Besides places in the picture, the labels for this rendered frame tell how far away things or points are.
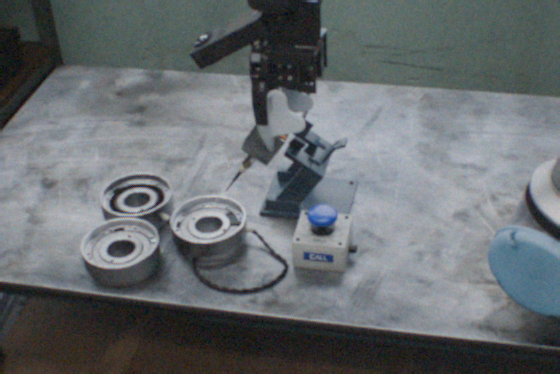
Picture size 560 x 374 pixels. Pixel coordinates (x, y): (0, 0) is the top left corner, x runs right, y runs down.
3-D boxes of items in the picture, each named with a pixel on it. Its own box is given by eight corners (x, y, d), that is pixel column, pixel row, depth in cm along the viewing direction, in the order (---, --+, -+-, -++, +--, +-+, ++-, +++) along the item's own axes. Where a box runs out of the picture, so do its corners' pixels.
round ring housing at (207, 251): (169, 266, 115) (165, 243, 113) (178, 218, 124) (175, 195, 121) (246, 265, 115) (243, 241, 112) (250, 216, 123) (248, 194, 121)
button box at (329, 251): (292, 268, 114) (291, 240, 111) (303, 235, 119) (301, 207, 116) (352, 275, 112) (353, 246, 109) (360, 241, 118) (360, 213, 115)
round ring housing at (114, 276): (166, 283, 112) (162, 260, 110) (87, 297, 111) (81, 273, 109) (158, 234, 121) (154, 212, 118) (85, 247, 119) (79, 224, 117)
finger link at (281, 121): (303, 164, 106) (302, 96, 101) (257, 159, 107) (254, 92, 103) (308, 152, 109) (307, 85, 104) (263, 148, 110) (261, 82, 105)
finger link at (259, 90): (264, 131, 103) (262, 63, 99) (252, 130, 104) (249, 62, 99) (274, 114, 107) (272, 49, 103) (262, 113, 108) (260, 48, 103)
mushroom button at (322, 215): (305, 248, 113) (304, 218, 110) (311, 229, 116) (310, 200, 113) (335, 251, 112) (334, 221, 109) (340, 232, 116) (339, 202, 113)
